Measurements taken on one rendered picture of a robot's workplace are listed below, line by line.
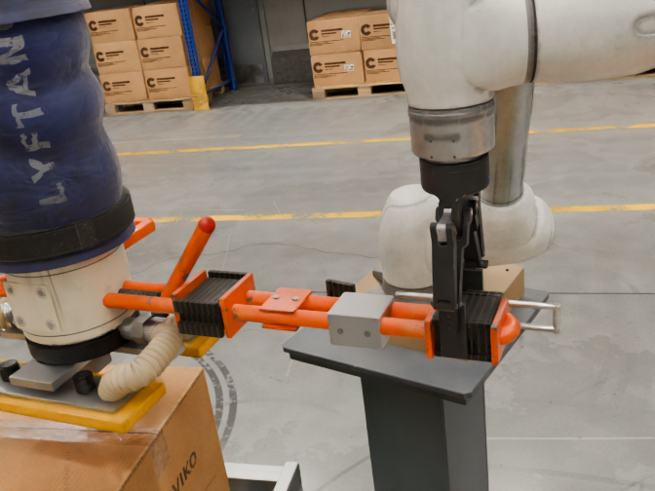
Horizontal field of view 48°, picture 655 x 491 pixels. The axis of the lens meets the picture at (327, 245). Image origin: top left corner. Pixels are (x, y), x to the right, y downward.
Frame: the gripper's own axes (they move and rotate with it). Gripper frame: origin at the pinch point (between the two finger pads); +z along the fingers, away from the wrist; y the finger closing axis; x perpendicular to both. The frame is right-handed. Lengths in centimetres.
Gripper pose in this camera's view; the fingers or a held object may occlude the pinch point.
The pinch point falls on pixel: (463, 318)
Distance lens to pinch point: 88.9
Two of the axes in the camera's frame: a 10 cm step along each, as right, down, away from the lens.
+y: -3.9, 3.9, -8.3
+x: 9.1, 0.5, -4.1
